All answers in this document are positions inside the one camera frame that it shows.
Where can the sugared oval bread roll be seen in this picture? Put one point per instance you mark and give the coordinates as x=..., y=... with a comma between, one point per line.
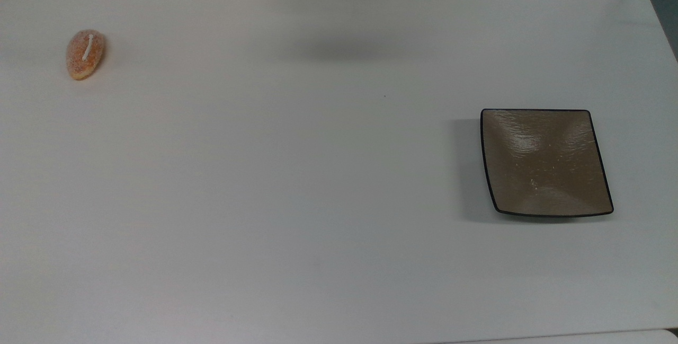
x=79, y=60

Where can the square brown ceramic plate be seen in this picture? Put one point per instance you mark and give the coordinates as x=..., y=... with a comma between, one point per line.
x=545, y=164

